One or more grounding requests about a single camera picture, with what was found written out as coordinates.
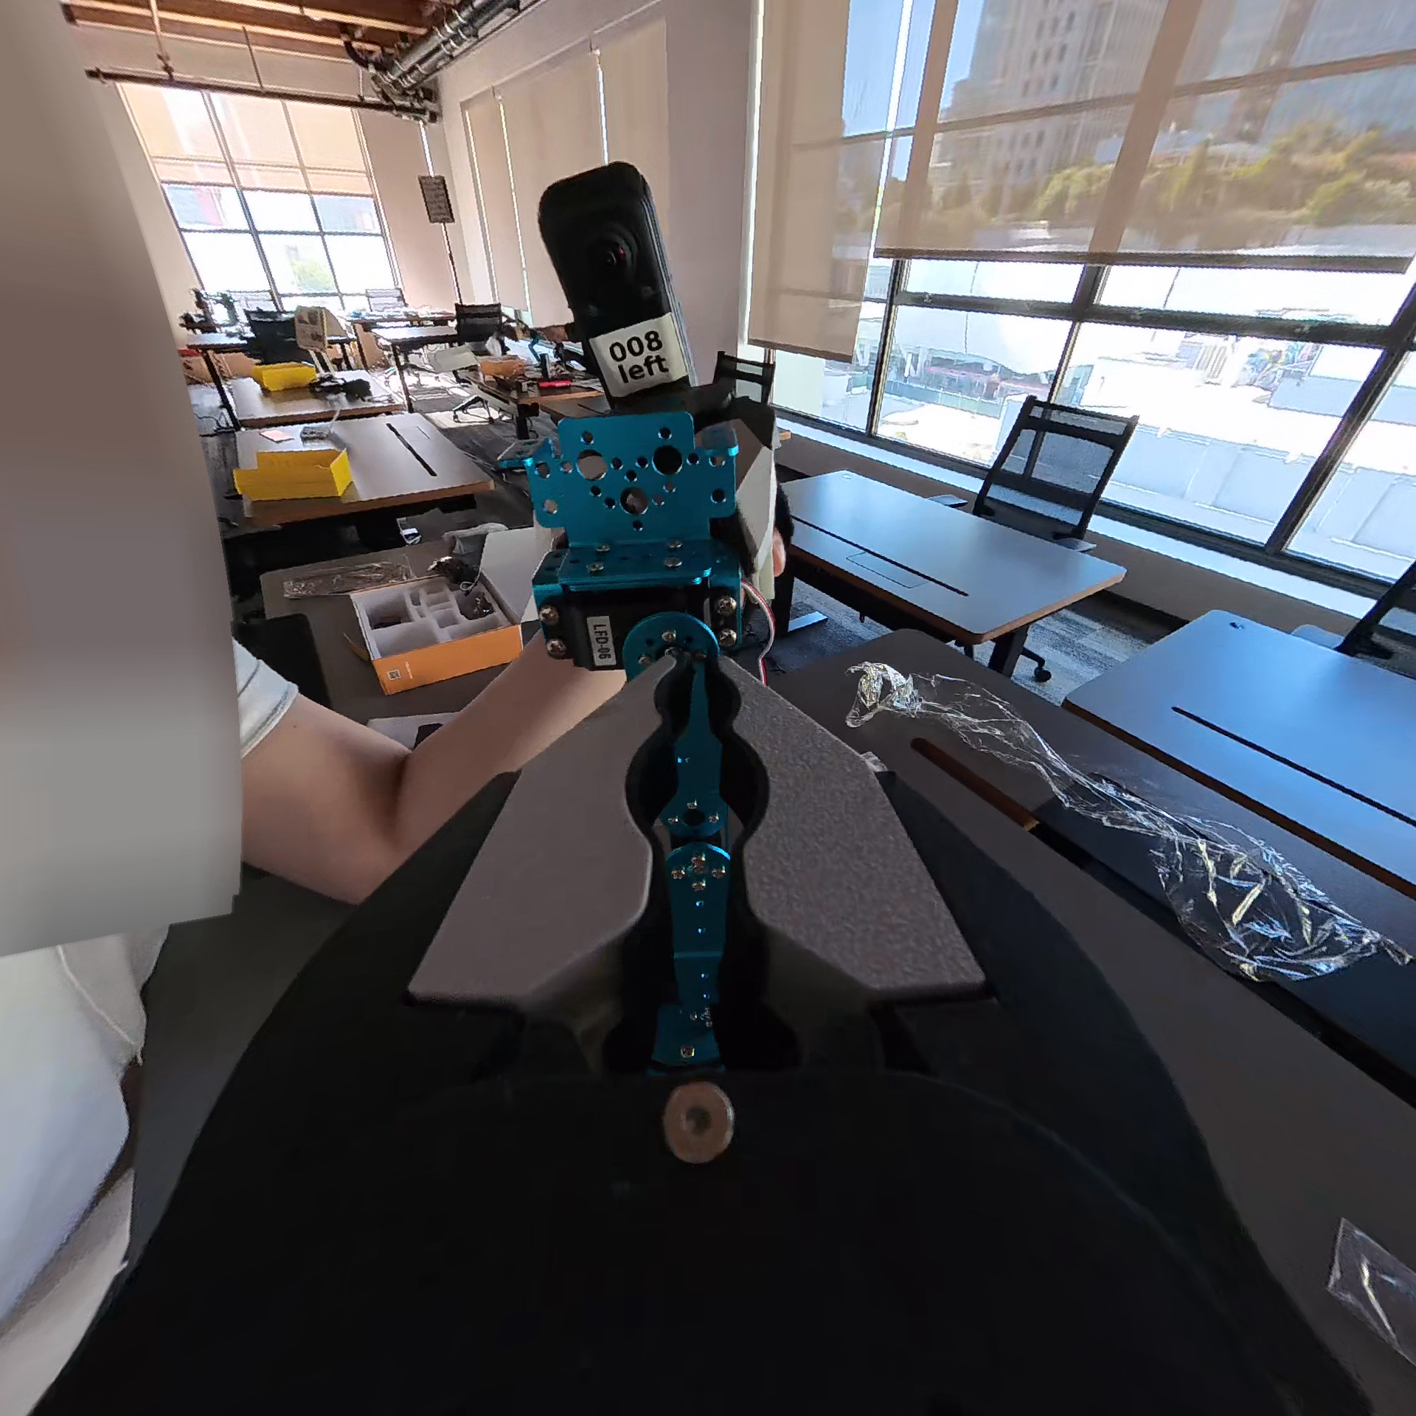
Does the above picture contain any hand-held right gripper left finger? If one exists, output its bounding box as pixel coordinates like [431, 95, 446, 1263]
[407, 653, 682, 1069]

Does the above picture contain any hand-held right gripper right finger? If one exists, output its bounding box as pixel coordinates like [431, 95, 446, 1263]
[715, 658, 990, 1072]

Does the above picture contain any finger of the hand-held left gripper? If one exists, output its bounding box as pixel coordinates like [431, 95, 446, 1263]
[734, 425, 783, 573]

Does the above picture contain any blue toy robot arm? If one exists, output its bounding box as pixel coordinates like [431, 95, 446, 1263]
[523, 412, 783, 1074]

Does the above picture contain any person's left forearm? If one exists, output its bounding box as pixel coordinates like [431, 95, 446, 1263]
[242, 632, 631, 905]

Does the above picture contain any grey desk with wood edge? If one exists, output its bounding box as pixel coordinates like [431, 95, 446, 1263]
[1064, 609, 1416, 900]
[774, 471, 1130, 651]

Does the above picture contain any light desk with slot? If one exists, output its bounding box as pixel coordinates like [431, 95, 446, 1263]
[227, 412, 498, 530]

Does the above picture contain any beige roller blind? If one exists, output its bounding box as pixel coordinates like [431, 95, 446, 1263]
[874, 0, 1416, 275]
[747, 0, 889, 363]

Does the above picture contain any orange white parts box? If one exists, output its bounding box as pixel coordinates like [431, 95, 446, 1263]
[350, 530, 557, 698]

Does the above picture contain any black slatted chair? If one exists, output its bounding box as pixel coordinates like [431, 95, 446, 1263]
[1334, 562, 1416, 661]
[973, 395, 1142, 551]

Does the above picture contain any crumpled clear plastic wrap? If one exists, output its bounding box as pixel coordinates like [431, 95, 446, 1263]
[847, 661, 1415, 986]

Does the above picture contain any clear bag of metal parts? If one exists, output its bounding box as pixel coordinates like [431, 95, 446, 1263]
[282, 560, 419, 602]

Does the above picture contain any yellow plastic tray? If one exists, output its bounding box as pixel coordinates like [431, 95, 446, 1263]
[230, 447, 356, 503]

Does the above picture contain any person's white shirt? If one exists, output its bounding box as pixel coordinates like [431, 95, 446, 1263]
[0, 639, 302, 1416]

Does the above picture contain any small clear parts bag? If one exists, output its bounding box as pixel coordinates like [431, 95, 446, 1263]
[1326, 1217, 1416, 1342]

